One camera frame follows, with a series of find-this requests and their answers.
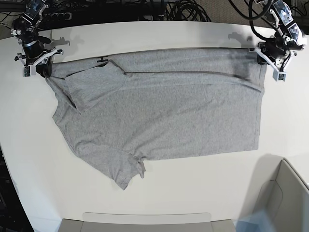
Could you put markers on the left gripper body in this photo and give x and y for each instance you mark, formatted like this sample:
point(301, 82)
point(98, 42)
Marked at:
point(276, 57)

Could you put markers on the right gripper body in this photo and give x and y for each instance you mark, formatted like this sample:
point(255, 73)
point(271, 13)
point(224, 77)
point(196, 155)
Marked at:
point(35, 54)

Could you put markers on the grey T-shirt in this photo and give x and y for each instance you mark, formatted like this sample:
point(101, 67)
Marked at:
point(158, 105)

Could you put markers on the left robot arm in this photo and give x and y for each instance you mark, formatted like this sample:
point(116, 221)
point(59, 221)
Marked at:
point(288, 35)

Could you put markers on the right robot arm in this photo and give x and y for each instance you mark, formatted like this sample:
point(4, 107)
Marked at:
point(25, 28)

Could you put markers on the black power strip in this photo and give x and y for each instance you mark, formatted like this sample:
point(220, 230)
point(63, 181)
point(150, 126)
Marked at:
point(65, 16)

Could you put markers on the beige box right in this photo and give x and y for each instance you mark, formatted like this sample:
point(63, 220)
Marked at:
point(283, 203)

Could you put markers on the blue translucent object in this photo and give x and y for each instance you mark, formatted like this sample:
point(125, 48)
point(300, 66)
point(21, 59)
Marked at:
point(256, 221)

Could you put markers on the beige tray bottom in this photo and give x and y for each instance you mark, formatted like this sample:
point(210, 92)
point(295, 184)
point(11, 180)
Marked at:
point(100, 222)

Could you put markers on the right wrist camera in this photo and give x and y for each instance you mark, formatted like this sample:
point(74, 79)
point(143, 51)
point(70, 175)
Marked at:
point(27, 71)

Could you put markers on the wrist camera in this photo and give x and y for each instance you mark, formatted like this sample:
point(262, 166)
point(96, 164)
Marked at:
point(279, 75)
point(27, 71)

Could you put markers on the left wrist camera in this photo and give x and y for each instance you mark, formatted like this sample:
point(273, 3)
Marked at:
point(279, 75)

